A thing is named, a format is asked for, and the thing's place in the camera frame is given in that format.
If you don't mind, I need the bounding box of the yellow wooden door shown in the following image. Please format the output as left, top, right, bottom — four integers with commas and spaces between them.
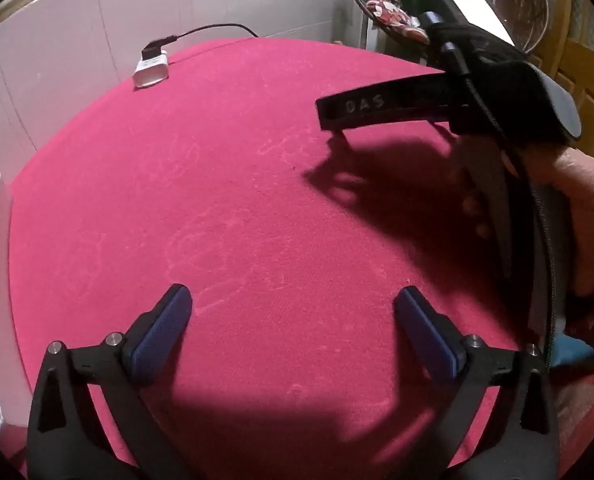
532, 0, 594, 161

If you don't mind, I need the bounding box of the red tablecloth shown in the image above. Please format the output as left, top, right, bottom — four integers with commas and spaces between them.
7, 37, 578, 480

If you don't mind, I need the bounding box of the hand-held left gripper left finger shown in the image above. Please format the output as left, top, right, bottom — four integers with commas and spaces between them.
26, 284, 194, 480

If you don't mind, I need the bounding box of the white board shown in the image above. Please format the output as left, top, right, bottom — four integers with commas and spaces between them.
434, 0, 515, 48

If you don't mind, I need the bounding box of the red white patterned object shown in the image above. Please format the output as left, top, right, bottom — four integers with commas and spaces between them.
367, 0, 430, 45

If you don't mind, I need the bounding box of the black braided cable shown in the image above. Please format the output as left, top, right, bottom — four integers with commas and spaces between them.
421, 11, 565, 361

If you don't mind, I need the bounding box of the white power adapter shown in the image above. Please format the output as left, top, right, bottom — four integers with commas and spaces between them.
133, 51, 171, 91

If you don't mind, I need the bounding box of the black adapter cable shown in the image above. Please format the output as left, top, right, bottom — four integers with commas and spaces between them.
142, 23, 260, 63

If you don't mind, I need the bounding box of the person's right hand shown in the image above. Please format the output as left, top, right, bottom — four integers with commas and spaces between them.
461, 147, 594, 301

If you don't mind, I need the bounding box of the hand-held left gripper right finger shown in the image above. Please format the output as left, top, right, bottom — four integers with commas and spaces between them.
393, 286, 561, 480

